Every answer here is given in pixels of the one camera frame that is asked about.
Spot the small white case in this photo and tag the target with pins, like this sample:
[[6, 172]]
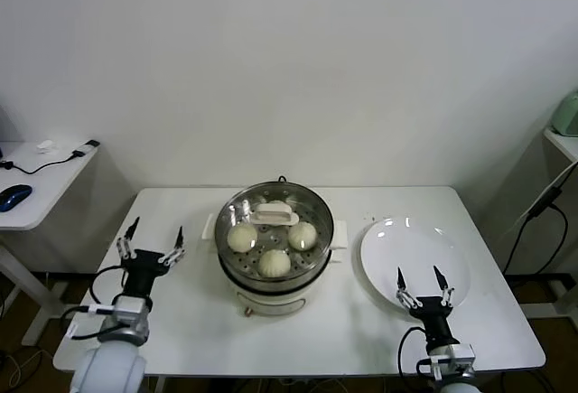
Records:
[[45, 146]]

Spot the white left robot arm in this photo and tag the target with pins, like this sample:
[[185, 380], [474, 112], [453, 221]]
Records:
[[108, 366]]

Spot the stainless steel steamer basket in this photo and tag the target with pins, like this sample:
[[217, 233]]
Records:
[[275, 286]]

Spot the white round plate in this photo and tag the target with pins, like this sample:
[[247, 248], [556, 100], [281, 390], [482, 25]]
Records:
[[415, 253]]

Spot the white desk with green appliance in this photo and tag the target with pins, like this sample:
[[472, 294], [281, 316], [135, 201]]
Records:
[[562, 142]]

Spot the small black device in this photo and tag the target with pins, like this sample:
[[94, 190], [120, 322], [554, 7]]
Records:
[[91, 143]]

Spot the black power adapter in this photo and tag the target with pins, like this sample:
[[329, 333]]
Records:
[[544, 201]]

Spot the green appliance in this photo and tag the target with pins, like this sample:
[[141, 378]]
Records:
[[568, 115]]

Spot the white side desk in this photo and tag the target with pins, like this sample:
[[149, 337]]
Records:
[[49, 194]]

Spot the white steamed baozi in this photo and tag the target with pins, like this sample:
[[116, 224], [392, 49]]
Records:
[[273, 264], [301, 236], [242, 237]]

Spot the blue computer mouse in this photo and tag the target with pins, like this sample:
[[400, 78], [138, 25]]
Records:
[[14, 196]]

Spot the stainless steel steamer pot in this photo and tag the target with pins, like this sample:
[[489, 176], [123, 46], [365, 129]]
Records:
[[271, 305]]

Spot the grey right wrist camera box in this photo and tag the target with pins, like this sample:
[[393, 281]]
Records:
[[451, 357]]

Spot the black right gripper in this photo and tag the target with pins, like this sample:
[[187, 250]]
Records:
[[434, 314]]

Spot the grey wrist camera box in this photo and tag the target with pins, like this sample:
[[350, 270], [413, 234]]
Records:
[[451, 357], [131, 311]]

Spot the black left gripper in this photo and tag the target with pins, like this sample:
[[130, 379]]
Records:
[[142, 268]]

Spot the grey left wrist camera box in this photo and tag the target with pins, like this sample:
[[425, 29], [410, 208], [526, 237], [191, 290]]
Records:
[[131, 311]]

